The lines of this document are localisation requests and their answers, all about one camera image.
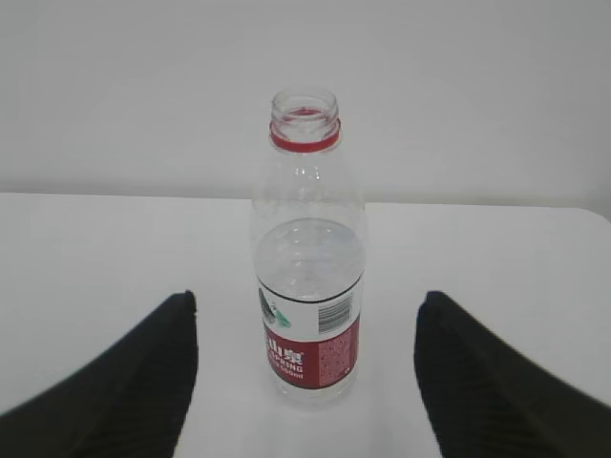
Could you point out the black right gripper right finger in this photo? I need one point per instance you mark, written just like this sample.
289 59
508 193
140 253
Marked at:
485 399

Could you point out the clear water bottle red label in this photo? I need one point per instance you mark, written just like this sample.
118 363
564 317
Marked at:
308 231

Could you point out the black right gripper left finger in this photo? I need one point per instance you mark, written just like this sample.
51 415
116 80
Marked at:
130 401

